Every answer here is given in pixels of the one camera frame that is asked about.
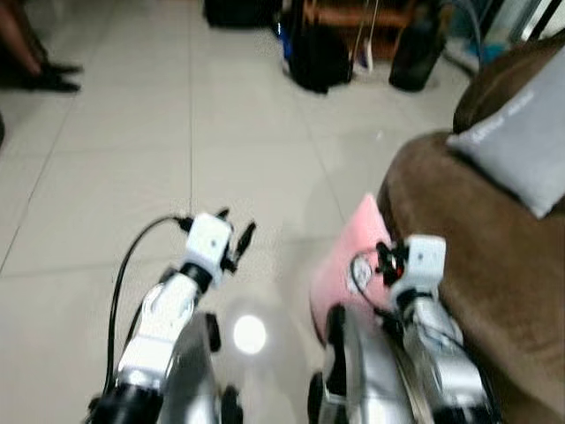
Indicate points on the brown wooden shelf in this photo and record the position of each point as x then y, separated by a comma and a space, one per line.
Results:
362, 16

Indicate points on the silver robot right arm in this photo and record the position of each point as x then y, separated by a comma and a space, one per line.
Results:
446, 362

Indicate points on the grey pillow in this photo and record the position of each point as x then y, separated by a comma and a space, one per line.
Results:
521, 146

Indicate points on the silver robot leg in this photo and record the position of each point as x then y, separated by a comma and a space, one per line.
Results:
362, 380
194, 380

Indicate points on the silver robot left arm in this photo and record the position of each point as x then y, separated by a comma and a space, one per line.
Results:
161, 322

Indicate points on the black flat bag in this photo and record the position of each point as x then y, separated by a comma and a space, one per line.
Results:
238, 11

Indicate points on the silver robot left leg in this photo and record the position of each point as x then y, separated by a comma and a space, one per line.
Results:
194, 380

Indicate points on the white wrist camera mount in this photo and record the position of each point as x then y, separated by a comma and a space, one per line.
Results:
422, 261
208, 240

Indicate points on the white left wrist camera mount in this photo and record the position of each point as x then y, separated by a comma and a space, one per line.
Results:
208, 240

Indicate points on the pink pillow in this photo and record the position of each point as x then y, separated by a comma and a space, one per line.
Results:
340, 274

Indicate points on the black backpack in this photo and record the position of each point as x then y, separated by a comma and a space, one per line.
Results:
318, 57

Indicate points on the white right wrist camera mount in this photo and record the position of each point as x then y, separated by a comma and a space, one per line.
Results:
422, 261

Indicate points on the silver robot right leg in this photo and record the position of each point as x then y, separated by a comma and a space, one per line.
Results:
362, 380

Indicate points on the brown sofa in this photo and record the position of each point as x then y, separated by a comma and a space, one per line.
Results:
494, 283

